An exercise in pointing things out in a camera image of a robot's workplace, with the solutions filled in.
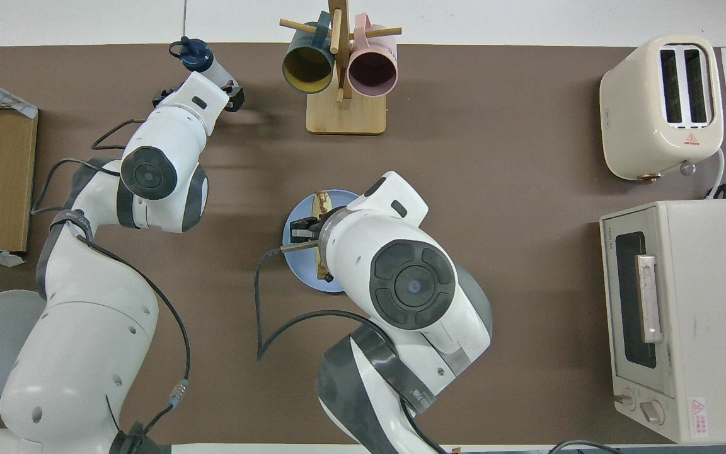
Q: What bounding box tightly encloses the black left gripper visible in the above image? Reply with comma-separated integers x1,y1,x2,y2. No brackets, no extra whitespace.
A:
152,84,245,113

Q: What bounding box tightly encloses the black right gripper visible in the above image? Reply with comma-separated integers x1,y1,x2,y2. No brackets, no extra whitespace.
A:
290,214,327,245

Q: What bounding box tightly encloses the brown bread slice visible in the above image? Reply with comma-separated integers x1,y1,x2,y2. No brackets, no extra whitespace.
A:
311,190,333,282

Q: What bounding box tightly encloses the translucent bottle with blue cap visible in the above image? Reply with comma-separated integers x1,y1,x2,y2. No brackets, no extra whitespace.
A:
170,37,238,89

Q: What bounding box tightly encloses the blue round plate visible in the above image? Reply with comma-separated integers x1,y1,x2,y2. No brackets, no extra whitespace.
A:
282,189,360,293

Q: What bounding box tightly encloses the dark green mug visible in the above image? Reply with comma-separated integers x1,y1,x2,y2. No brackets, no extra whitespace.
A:
282,11,336,95

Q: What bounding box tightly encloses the wooden mug tree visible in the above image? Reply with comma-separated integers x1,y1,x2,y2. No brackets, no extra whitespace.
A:
279,0,403,136

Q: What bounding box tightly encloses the pink mug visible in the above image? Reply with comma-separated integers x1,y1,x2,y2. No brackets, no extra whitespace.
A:
347,13,398,98

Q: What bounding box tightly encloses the brown table mat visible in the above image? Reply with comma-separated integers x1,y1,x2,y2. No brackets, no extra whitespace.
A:
0,43,726,446

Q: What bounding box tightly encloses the cream two-slot toaster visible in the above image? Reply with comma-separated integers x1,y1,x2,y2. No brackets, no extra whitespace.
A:
599,34,725,183

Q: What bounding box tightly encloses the white toaster oven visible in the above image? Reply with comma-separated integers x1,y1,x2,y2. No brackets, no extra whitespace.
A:
599,199,726,445

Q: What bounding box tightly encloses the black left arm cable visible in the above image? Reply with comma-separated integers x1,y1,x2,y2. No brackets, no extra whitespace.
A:
31,119,191,442

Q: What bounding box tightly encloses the white toaster power cord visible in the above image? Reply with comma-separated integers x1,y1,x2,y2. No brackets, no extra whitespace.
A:
705,146,726,197

